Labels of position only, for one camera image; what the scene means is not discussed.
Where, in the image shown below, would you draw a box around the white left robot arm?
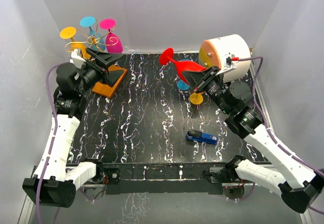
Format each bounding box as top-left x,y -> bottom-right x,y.
22,48 -> 123,208

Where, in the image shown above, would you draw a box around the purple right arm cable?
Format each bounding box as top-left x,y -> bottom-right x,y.
237,56 -> 324,214

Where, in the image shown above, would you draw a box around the white cylinder with orange face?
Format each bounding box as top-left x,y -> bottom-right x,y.
198,34 -> 251,83

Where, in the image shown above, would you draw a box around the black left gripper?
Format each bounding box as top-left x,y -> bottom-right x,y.
75,49 -> 124,95

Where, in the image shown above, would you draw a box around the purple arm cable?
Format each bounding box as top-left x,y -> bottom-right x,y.
237,56 -> 324,214
35,64 -> 102,224

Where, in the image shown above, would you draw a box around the blue wine glass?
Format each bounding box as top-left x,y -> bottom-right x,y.
176,60 -> 196,90
79,16 -> 106,52

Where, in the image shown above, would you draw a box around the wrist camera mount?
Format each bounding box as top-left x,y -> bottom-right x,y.
219,54 -> 239,73
70,49 -> 86,69

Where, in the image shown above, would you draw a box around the orange-yellow wine glass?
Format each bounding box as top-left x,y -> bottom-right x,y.
60,26 -> 90,59

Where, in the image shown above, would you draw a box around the gold wire wine glass rack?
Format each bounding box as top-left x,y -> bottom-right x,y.
60,26 -> 120,59

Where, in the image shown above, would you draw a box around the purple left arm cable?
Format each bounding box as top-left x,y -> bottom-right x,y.
35,64 -> 102,224

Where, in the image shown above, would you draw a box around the pink wine glass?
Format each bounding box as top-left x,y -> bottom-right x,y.
100,18 -> 124,54

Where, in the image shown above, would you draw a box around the blue black stapler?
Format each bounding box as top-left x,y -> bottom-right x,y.
185,129 -> 219,145

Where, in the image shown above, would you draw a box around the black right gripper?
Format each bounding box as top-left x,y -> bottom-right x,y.
182,66 -> 232,115

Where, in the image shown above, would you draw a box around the wooden rack base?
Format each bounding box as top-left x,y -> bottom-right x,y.
92,65 -> 127,99

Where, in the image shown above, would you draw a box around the red wine glass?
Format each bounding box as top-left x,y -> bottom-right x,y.
159,48 -> 206,85

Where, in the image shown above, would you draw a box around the aluminium frame rail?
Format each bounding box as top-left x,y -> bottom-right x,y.
19,54 -> 313,224

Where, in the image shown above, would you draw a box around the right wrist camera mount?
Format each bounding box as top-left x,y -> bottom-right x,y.
219,54 -> 239,73

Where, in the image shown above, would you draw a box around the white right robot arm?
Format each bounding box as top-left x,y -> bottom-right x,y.
182,67 -> 323,213

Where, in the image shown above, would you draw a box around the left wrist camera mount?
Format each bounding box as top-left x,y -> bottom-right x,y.
70,49 -> 86,69

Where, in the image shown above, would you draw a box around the yellow wine glass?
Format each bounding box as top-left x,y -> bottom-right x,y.
189,92 -> 204,105

